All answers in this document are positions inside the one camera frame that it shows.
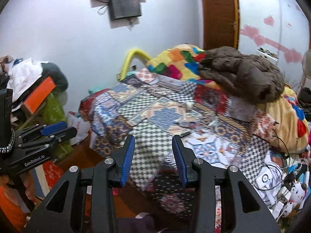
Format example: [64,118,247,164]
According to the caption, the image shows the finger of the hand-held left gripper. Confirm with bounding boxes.
[18,126,78,151]
[15,121,68,139]

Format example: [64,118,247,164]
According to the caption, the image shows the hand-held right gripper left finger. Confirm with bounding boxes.
[24,135,135,233]

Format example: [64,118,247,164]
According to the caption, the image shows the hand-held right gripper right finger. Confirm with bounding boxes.
[172,135,281,233]

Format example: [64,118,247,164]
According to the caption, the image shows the white plastic bag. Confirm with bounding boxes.
[66,111,92,144]

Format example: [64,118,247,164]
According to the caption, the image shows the green leaf-print box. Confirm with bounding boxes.
[42,92,74,156]

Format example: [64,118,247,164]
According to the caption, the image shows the red floral box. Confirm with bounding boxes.
[42,161,66,188]

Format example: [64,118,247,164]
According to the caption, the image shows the orange flat box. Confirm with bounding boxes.
[21,76,57,116]

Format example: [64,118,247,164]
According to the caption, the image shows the orange cloth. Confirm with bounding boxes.
[0,175,33,232]

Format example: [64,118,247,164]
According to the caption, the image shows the dark grey cushion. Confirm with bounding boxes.
[41,63,69,92]

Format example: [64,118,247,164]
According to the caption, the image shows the teal cloth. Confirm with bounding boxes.
[88,87,108,97]

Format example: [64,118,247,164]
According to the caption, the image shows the patchwork print bedsheet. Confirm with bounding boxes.
[79,68,280,215]

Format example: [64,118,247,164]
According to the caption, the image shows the white cloth pile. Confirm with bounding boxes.
[7,58,44,100]

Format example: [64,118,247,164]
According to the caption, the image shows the purple cloth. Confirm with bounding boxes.
[116,213,156,233]

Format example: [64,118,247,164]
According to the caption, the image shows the white round-dial device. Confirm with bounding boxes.
[255,172,275,193]

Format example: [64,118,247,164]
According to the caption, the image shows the colourful checked blanket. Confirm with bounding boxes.
[147,44,311,154]

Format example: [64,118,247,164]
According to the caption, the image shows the yellow bent tube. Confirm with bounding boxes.
[120,49,152,81]

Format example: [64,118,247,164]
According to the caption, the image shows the brown padded jacket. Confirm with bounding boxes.
[198,46,285,104]

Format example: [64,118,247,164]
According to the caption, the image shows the spotted dog plush toy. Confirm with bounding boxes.
[282,180,309,218]

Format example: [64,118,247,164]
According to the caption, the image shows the brown wooden door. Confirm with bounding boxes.
[200,0,240,50]

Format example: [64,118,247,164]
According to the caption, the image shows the white table fan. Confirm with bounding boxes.
[302,50,311,81]

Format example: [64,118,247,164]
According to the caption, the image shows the black cable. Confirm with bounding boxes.
[268,126,293,176]

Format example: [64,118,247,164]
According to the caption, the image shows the white switch board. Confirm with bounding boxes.
[257,47,279,61]

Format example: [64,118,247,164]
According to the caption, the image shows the black wall-mounted box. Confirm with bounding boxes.
[109,0,143,21]

